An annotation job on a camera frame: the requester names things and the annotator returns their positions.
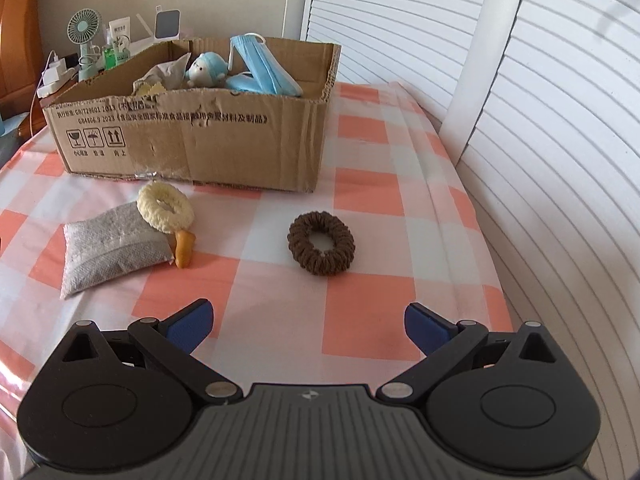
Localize grey plastic bag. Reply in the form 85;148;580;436
132;57;192;92

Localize white charger with cable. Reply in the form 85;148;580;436
27;49;63;136

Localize brown scrunchie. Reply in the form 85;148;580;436
287;211;356;276

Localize white stand with grey screen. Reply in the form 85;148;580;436
153;7;182;41

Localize light blue plush toy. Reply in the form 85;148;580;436
184;52;231;89

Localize wooden nightstand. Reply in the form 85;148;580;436
0;91;53;140

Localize grey fabric sachet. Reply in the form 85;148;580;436
61;205;171;301

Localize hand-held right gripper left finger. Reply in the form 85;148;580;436
60;298;241;401

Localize cream knitted scrunchie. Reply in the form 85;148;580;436
136;181;195;235

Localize green desk fan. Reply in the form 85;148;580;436
67;7;104;82

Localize white louvered door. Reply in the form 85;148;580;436
457;0;640;480
299;0;503;126

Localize brown cardboard box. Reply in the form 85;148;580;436
42;36;342;194

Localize wooden headboard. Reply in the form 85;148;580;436
0;0;44;99

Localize white door frame post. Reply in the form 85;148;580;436
437;0;537;163

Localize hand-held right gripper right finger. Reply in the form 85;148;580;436
377;302;558;401

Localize white card box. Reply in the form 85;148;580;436
108;17;132;59

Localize blue cloud print bedsheet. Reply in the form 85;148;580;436
0;112;28;161

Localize small orange toy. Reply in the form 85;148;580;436
172;229;196;269

